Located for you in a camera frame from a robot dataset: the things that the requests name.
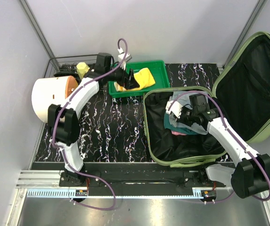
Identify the yellow plastic bottle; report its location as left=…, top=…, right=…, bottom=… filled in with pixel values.
left=76, top=62, right=90, bottom=80

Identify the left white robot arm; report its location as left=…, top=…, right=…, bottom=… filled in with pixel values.
left=47, top=48, right=137, bottom=186

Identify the black wire rack basket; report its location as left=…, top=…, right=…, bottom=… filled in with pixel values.
left=43, top=54, right=97, bottom=78

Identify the white orange cylindrical container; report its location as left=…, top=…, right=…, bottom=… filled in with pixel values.
left=32, top=75, right=78, bottom=123

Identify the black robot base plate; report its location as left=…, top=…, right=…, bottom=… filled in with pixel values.
left=59, top=161, right=227, bottom=189

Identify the green plastic tray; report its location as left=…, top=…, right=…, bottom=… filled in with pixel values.
left=108, top=60, right=170, bottom=98

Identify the yellow towel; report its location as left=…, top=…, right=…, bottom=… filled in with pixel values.
left=114, top=68, right=155, bottom=92

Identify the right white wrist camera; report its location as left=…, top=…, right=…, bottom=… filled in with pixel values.
left=165, top=100, right=183, bottom=119

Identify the pink cloth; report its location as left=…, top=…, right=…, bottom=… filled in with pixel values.
left=172, top=130, right=186, bottom=136

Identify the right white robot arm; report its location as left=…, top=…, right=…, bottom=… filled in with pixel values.
left=171, top=90, right=270, bottom=202

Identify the green hard-shell suitcase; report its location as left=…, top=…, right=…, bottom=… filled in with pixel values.
left=143, top=32, right=270, bottom=167

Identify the teal cloth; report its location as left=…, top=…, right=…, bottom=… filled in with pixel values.
left=163, top=115, right=196, bottom=135

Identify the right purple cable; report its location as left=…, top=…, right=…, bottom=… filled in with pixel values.
left=167, top=91, right=270, bottom=204

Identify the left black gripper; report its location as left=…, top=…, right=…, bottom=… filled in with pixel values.
left=106, top=61, right=140, bottom=90

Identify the grey cloth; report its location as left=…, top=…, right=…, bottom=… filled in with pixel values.
left=168, top=91, right=208, bottom=135

